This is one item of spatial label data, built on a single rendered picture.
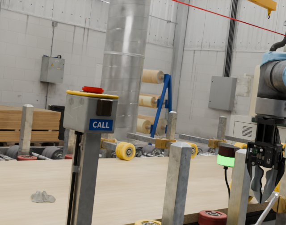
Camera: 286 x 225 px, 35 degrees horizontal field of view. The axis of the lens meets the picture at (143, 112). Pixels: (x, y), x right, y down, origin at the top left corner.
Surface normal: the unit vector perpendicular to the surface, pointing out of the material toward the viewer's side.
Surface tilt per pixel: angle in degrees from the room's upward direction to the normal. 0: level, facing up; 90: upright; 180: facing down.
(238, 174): 90
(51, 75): 90
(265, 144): 90
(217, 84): 90
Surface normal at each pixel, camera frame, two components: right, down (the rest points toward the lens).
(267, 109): -0.44, 0.00
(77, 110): -0.73, -0.05
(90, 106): 0.68, 0.11
